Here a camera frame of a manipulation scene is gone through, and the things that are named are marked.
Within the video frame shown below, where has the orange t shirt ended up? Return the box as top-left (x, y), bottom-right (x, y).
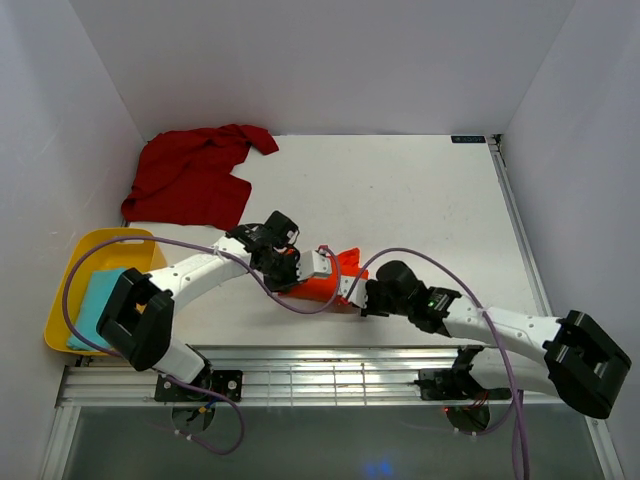
top-left (280, 247), bottom-right (369, 306)

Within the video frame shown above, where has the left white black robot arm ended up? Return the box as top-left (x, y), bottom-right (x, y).
top-left (96, 211), bottom-right (299, 400)

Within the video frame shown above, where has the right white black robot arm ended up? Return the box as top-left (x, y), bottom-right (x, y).
top-left (362, 260), bottom-right (632, 419)

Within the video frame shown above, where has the dark red t shirt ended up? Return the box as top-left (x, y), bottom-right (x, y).
top-left (121, 124), bottom-right (279, 231)

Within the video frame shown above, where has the yellow plastic tray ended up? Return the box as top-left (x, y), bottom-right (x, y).
top-left (44, 227), bottom-right (167, 356)

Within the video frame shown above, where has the blue table label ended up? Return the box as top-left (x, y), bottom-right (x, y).
top-left (451, 135), bottom-right (486, 144)

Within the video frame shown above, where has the teal folded t shirt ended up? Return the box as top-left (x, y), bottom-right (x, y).
top-left (75, 267), bottom-right (125, 349)

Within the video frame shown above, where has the aluminium rail frame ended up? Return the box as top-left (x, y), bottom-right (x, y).
top-left (43, 135), bottom-right (616, 479)

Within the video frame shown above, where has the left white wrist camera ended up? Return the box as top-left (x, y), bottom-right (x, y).
top-left (296, 250), bottom-right (332, 282)

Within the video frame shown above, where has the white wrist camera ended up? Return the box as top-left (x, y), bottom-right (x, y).
top-left (338, 275), bottom-right (368, 309)
top-left (296, 250), bottom-right (332, 282)

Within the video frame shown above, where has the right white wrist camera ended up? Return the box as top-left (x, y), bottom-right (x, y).
top-left (338, 275), bottom-right (368, 309)

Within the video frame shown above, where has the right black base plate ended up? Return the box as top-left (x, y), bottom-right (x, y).
top-left (414, 369), bottom-right (512, 401)

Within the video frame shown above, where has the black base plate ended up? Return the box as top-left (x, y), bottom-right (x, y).
top-left (153, 370), bottom-right (244, 403)
top-left (414, 369), bottom-right (512, 401)

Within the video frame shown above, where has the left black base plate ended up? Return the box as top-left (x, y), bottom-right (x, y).
top-left (153, 370), bottom-right (244, 403)

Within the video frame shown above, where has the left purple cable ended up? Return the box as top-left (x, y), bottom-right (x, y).
top-left (62, 234), bottom-right (344, 455)

